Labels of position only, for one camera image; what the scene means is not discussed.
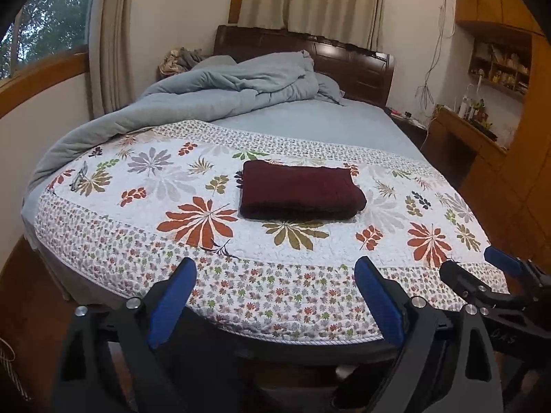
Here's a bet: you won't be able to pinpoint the dark wooden nightstand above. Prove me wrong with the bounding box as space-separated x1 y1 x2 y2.
385 107 431 151

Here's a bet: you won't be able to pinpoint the grey comforter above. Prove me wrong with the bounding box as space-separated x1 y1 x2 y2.
28 50 345 190

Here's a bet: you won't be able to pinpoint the grey pillow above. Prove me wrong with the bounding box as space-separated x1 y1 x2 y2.
316 73 347 106

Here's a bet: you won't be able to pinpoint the hanging cables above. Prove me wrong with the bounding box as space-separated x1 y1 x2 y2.
415 0 457 108

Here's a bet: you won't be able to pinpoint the dark wooden headboard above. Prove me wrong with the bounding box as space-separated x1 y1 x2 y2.
214 25 395 108

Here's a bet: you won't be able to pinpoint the maroon pants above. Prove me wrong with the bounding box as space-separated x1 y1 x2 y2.
239 160 367 221

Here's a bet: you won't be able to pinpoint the dark bed frame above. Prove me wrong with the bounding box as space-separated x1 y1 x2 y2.
23 219 401 364

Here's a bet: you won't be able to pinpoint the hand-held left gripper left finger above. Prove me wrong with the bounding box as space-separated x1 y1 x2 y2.
52 257 199 413

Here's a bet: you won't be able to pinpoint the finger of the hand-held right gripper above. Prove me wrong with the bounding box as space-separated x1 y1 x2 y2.
483 245 544 287
439 260 523 311

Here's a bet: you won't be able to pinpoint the grey crumpled garment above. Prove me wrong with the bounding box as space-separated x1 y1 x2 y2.
178 47 207 68

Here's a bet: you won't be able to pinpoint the wooden wall shelf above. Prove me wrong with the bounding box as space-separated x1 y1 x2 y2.
454 0 545 104

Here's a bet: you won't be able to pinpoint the floral quilt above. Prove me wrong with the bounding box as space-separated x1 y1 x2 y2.
33 120 511 345

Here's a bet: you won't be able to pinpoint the wooden desk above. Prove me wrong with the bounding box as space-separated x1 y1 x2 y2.
419 107 551 263

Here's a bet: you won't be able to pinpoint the beige crumpled cloth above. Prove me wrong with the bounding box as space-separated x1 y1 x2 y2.
158 48 186 77

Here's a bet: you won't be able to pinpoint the beige pleated curtain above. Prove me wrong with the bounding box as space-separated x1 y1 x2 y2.
238 0 386 52

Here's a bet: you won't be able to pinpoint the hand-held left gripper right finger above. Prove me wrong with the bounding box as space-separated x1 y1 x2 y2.
354 256 504 413

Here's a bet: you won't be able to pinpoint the window with wooden sill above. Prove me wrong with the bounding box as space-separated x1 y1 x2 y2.
0 0 97 117

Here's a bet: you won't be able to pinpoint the beige side curtain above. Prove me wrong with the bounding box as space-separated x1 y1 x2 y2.
88 0 136 119

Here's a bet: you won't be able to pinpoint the blue-grey bed sheet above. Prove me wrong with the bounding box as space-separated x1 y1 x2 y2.
202 97 425 162

